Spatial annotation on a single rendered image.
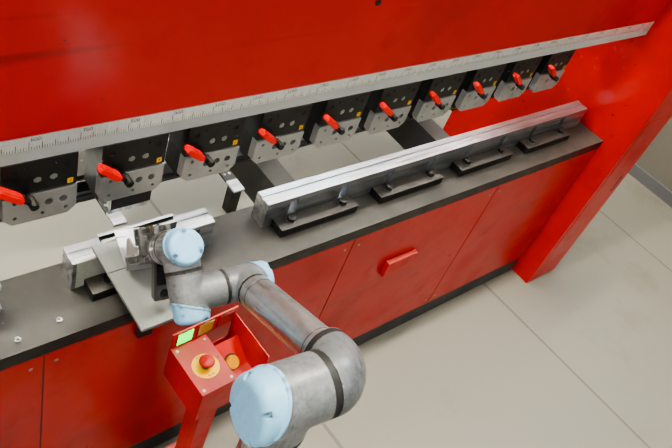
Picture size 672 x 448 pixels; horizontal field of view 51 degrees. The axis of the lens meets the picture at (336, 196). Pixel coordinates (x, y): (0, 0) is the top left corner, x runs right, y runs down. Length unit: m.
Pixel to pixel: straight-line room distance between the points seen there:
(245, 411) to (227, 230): 0.97
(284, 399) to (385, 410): 1.82
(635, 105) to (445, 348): 1.30
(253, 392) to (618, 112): 2.40
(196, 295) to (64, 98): 0.45
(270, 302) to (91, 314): 0.58
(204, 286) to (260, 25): 0.55
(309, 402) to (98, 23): 0.74
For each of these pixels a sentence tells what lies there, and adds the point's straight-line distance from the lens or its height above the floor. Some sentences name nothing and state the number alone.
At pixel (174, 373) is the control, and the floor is 0.72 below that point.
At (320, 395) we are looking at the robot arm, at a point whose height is 1.41.
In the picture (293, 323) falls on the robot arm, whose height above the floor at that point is 1.32.
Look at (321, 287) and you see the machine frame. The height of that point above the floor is 0.62.
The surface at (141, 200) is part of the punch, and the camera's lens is 1.74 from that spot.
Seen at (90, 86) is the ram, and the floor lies 1.50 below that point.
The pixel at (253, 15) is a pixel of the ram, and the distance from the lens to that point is 1.49.
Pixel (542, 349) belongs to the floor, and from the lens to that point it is 3.48.
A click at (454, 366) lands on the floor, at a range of 3.17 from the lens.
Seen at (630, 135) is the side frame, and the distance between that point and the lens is 3.21.
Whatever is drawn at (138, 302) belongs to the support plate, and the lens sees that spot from 1.68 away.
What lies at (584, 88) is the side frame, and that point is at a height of 1.01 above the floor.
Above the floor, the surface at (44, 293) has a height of 0.87.
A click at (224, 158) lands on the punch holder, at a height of 1.21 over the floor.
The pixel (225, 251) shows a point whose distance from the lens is 1.98.
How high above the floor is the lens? 2.34
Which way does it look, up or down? 40 degrees down
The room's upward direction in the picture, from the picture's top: 22 degrees clockwise
